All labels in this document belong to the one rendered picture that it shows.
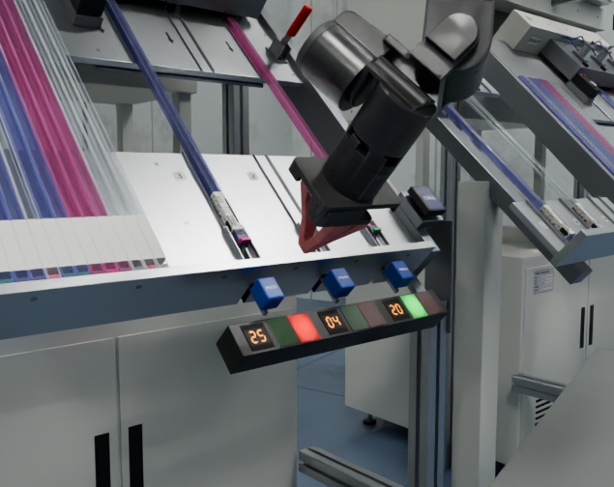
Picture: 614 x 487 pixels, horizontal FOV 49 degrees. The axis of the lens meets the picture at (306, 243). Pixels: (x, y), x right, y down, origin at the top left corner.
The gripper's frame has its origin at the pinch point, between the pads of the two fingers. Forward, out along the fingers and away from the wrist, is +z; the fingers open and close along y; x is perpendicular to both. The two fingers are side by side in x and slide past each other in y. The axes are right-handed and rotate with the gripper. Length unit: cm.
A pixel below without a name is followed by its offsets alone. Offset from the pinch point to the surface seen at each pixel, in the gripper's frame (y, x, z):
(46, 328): 23.1, -2.7, 12.6
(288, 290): -6.1, -2.7, 12.5
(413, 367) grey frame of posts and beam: -31.4, 6.8, 24.5
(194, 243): 6.2, -8.2, 8.8
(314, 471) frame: -31, 8, 57
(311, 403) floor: -109, -36, 143
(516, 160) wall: -298, -126, 106
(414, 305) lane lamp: -21.9, 4.2, 10.2
